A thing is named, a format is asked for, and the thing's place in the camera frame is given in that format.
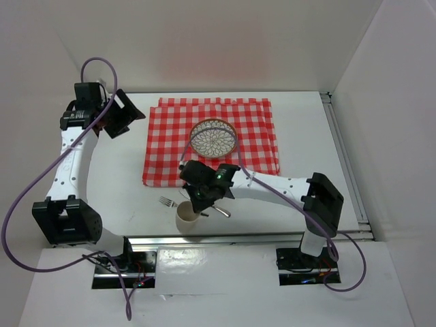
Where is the silver table knife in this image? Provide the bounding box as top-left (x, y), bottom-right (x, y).
top-left (178, 188), bottom-right (231, 218)

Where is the silver fork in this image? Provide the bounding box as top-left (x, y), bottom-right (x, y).
top-left (159, 196), bottom-right (178, 208)

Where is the aluminium rail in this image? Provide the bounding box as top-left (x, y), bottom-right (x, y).
top-left (320, 92), bottom-right (373, 237)
top-left (122, 232), bottom-right (372, 249)

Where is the right side aluminium rail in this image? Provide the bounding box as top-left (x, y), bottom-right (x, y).
top-left (320, 92), bottom-right (373, 237)

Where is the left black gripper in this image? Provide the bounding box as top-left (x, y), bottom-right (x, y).
top-left (95, 89), bottom-right (144, 139)

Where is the red white checkered cloth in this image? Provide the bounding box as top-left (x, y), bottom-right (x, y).
top-left (142, 97), bottom-right (280, 187)

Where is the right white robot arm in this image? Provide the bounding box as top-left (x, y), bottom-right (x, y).
top-left (179, 160), bottom-right (344, 267)

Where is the front aluminium rail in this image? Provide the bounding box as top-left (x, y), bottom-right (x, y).
top-left (122, 232), bottom-right (372, 249)

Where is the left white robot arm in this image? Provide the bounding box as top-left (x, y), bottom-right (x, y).
top-left (32, 82), bottom-right (145, 272)

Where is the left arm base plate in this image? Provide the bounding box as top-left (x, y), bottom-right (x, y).
top-left (91, 249), bottom-right (157, 290)

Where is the beige cup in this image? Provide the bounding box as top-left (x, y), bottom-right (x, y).
top-left (176, 201), bottom-right (200, 234)

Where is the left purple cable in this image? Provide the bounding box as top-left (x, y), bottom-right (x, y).
top-left (2, 57), bottom-right (137, 322)

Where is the floral patterned plate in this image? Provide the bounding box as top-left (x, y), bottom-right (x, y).
top-left (189, 119), bottom-right (237, 159)

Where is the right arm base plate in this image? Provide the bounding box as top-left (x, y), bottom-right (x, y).
top-left (276, 247), bottom-right (341, 286)

